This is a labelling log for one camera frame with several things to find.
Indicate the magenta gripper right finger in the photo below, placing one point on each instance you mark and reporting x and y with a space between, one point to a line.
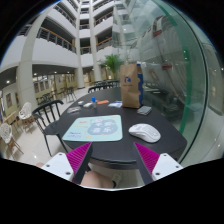
153 166

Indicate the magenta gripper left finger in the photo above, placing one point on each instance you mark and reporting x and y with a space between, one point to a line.
71 166

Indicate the white computer mouse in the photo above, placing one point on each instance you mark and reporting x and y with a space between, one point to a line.
145 132

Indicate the light green mouse pad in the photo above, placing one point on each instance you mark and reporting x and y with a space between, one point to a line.
95 129

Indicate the person's knee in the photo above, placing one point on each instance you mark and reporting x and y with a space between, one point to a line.
94 179

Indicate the black wooden chair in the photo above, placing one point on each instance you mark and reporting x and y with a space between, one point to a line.
47 117

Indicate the grey plastic packet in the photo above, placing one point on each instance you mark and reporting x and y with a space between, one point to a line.
73 110

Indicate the dark smartphone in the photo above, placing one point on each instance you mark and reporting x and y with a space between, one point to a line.
144 110

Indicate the white small packet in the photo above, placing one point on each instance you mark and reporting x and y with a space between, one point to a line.
87 105

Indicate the white lattice chair far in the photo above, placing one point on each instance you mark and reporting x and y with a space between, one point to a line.
25 115

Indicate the white lattice chair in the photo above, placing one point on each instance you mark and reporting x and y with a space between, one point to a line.
25 115
7 136

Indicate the small blue-capped bottle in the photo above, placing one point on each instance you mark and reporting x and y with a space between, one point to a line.
94 103

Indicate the light blue paper packet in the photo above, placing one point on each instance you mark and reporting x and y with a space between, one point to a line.
115 104

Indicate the orange flat packet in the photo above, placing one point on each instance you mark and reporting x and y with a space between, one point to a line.
102 102

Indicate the black chair behind table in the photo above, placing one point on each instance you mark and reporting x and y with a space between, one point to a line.
104 85

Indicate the brown paper bag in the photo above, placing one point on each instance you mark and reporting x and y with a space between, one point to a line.
131 81

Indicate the green potted palm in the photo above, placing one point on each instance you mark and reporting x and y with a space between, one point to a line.
113 63

